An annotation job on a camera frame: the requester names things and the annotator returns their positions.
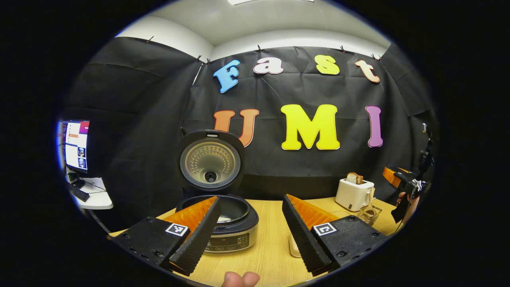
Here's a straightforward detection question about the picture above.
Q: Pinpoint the white side desk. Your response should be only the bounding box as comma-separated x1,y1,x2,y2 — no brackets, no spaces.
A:
66,175,114,210

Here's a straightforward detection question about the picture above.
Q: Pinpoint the white toaster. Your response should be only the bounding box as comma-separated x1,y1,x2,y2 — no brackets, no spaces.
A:
335,178,375,212

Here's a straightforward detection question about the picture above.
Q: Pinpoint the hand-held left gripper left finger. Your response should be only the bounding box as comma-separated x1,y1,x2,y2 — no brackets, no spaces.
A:
108,195,222,276

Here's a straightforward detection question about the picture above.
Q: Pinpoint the black keyboard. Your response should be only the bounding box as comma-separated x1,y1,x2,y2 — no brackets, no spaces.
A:
70,185,90,202

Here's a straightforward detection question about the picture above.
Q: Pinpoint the silver black rice cooker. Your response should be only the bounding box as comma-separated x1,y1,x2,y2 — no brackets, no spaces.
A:
175,130,259,254

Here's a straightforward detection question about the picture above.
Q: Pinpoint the clear chopstick holder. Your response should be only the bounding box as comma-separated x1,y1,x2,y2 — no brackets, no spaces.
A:
357,204,383,226

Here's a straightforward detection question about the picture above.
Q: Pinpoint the black backdrop cloth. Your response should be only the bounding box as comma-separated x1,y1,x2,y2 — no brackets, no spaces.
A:
60,37,439,232

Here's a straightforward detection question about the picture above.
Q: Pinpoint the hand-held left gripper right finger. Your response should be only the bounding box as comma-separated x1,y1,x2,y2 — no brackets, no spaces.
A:
282,194,389,273

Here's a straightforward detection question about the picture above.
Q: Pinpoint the clear plastic rice container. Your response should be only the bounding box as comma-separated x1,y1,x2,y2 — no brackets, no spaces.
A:
289,233,303,258

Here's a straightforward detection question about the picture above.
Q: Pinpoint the computer monitor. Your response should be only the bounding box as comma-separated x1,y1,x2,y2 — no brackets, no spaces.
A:
60,120,90,174

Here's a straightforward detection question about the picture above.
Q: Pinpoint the ceiling light panel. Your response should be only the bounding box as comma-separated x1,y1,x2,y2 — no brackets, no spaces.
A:
227,0,315,5

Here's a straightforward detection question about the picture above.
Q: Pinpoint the wooden spoon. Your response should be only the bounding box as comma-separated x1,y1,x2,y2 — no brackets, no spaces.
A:
365,187,377,218

